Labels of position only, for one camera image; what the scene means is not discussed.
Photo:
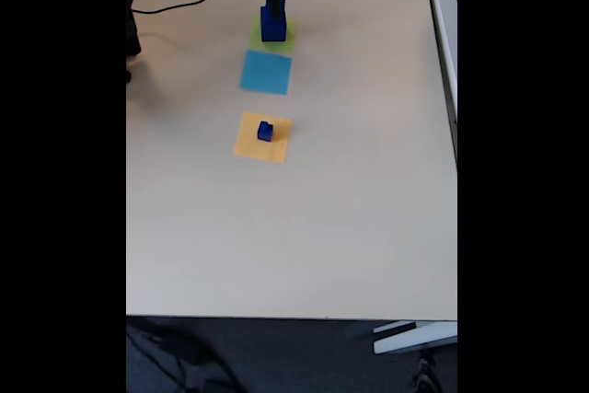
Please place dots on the medium blue cube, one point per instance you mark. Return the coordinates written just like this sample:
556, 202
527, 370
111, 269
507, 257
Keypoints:
282, 11

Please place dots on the large blue cube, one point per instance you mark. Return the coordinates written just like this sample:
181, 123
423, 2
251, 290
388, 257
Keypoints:
269, 33

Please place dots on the small blue cube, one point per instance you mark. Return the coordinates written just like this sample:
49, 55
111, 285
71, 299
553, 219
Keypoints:
263, 136

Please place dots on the green paper square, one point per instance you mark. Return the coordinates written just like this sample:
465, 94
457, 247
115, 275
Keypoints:
255, 34

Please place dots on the light blue paper square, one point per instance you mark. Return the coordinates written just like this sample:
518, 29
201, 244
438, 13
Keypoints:
266, 73

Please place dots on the orange paper square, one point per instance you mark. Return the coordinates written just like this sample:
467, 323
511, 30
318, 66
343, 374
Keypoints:
248, 146

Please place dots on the black stand leg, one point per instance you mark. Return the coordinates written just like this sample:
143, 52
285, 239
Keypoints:
425, 374

